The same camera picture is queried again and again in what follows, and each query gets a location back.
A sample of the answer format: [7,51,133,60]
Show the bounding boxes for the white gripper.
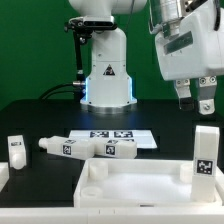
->
[155,0,224,115]

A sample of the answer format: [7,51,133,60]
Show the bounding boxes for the white desk top panel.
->
[73,158,224,208]

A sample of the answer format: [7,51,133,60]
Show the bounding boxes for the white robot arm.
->
[67,0,224,115]

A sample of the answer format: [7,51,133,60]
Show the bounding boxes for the white left corner block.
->
[0,162,9,192]

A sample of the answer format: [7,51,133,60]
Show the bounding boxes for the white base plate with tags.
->
[69,130,157,149]

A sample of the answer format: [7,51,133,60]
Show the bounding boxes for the black cables behind base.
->
[38,83,83,100]

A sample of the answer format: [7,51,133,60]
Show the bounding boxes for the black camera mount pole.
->
[73,32,85,82]

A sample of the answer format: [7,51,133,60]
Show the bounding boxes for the black camera on mount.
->
[64,15,117,33]

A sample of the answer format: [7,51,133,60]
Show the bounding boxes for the white front rail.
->
[0,207,224,224]

